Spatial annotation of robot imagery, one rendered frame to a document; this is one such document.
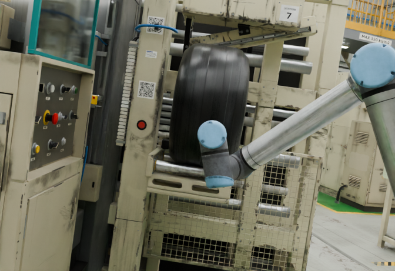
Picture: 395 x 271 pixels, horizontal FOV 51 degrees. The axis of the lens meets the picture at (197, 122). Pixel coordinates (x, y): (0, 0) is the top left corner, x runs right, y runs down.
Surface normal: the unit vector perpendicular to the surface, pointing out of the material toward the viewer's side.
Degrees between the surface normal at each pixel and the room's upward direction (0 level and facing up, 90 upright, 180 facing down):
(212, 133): 78
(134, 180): 90
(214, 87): 72
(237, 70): 55
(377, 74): 86
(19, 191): 90
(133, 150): 90
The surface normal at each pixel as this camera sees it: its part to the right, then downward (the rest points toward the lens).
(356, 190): -0.93, -0.11
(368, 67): -0.56, -0.11
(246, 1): -0.04, 0.04
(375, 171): 0.33, 0.10
